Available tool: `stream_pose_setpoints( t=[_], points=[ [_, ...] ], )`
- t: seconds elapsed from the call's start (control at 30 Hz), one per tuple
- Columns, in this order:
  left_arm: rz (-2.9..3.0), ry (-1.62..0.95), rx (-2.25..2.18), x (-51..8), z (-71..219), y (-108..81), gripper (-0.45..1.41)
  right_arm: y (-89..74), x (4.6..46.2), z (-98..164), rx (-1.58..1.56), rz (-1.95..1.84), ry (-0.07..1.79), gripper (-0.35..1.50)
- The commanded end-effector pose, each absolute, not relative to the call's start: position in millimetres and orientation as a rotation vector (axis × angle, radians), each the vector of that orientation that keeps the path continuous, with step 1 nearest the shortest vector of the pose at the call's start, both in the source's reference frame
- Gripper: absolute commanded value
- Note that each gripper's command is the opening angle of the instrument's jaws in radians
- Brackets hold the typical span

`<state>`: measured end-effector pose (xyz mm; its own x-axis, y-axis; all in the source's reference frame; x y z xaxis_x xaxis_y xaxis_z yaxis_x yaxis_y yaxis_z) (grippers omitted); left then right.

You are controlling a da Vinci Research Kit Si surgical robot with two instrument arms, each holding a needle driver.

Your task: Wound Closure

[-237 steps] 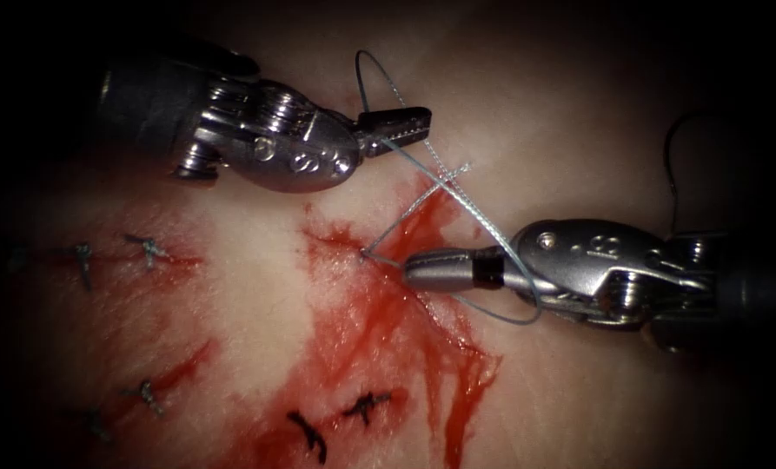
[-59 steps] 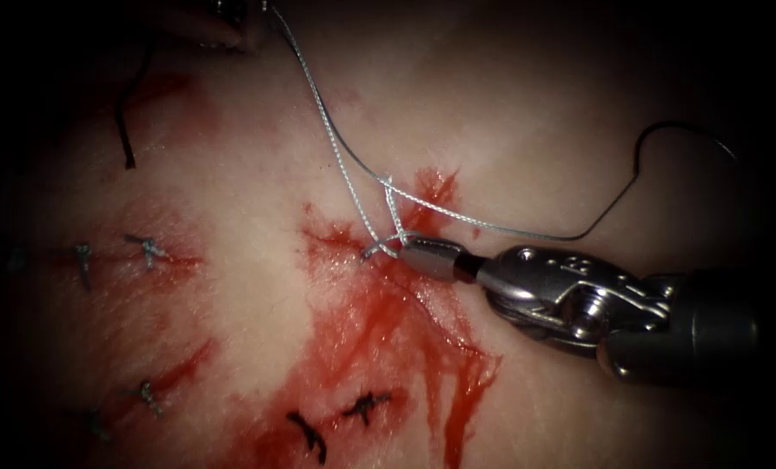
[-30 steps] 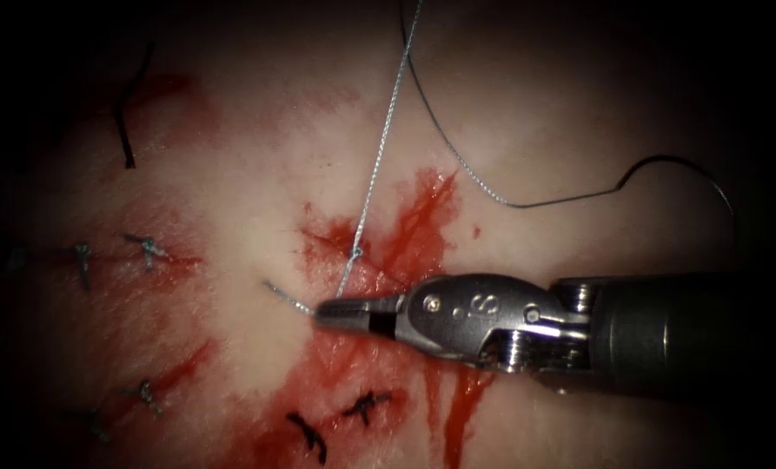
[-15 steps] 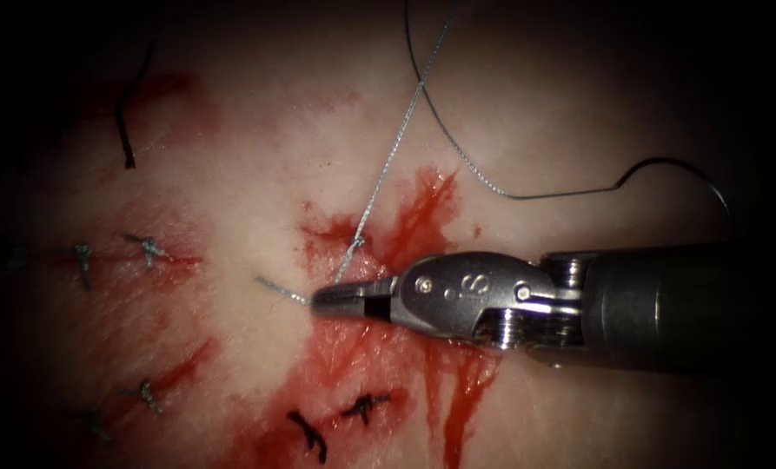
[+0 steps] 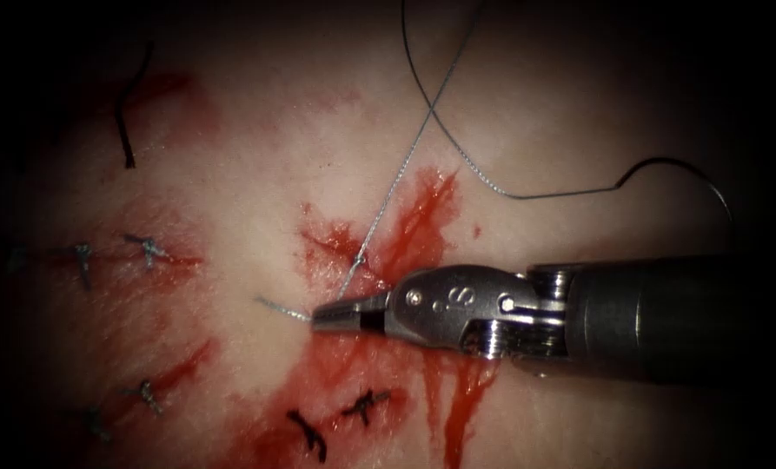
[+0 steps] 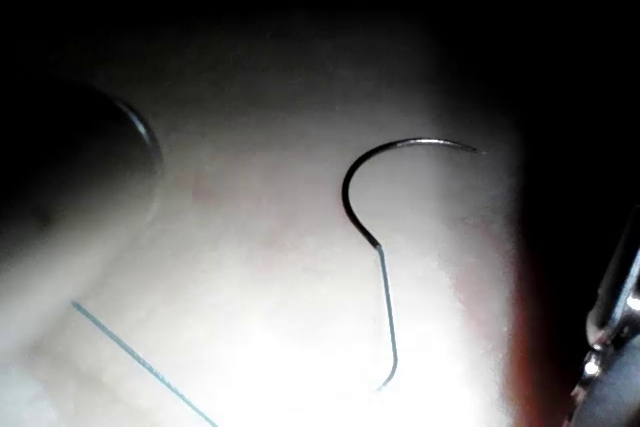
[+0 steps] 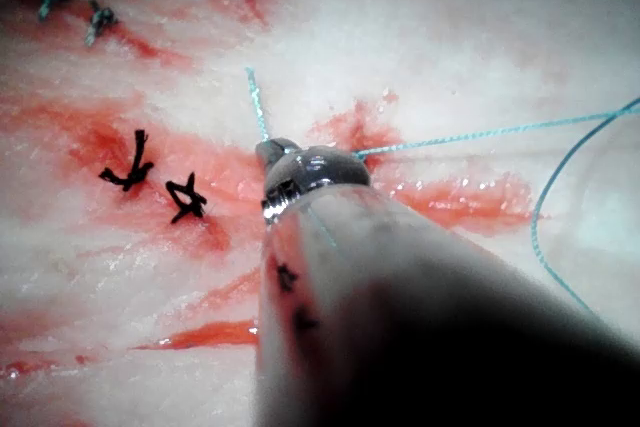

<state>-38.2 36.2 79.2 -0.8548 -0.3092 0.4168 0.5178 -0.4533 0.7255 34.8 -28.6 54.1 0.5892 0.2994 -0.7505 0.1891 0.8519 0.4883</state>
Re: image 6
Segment curved steel needle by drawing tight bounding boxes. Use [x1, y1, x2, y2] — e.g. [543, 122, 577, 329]
[341, 136, 487, 249]

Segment tissue pad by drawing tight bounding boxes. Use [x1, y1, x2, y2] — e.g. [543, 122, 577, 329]
[0, 11, 576, 427]

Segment blue thread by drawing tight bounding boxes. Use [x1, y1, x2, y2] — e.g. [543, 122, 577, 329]
[71, 242, 400, 427]

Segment left arm needle driver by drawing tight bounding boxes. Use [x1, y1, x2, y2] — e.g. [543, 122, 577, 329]
[19, 80, 165, 219]

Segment right arm needle driver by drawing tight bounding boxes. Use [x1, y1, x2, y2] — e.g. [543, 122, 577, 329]
[569, 206, 640, 427]

